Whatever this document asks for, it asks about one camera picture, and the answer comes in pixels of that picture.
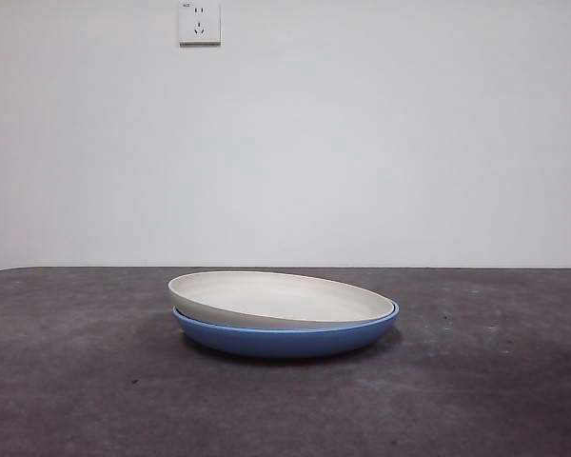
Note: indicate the white round plate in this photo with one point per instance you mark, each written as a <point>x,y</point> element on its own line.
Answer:
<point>276,300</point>

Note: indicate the blue round plate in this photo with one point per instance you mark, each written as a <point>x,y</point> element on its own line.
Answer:
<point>285,343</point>

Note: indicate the white wall socket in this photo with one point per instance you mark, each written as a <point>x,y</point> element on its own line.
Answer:
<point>200,24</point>

